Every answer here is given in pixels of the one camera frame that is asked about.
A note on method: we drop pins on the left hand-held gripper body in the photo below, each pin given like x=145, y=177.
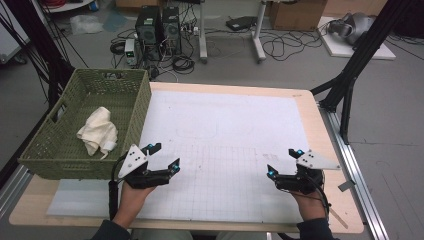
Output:
x=146, y=178

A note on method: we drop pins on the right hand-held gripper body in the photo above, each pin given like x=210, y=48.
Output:
x=300, y=182

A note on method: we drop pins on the cream printed cloth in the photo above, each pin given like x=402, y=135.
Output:
x=96, y=130

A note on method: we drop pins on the green woven basket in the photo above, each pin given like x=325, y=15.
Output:
x=60, y=150

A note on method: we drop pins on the person's right hand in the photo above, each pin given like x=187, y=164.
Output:
x=311, y=206

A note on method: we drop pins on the person's left hand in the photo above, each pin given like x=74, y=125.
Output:
x=131, y=203

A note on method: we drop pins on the grey tape piece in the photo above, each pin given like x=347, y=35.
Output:
x=346, y=185

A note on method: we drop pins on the thin wooden strip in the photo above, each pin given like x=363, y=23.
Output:
x=338, y=218

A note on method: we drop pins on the small grey power supply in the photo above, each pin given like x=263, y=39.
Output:
x=130, y=50

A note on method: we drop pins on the white floor board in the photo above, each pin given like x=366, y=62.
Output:
x=340, y=50

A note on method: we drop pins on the black computer tower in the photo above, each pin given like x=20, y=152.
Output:
x=148, y=30
x=171, y=30

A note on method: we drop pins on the white desk leg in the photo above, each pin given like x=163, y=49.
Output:
x=257, y=36
x=202, y=33

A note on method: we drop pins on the black metal stand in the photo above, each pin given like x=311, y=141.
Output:
x=43, y=43
x=363, y=50

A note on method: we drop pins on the cardboard box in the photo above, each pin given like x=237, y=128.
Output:
x=296, y=15

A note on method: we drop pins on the grey headset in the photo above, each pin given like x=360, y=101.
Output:
x=353, y=26

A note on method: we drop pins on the clear plastic bag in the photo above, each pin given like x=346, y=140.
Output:
x=85, y=24

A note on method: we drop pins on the black flat device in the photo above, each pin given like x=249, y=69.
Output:
x=241, y=22

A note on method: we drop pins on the white cabinet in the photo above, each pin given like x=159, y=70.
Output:
x=10, y=36

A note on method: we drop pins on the aluminium rail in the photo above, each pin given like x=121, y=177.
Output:
x=361, y=193
x=13, y=190

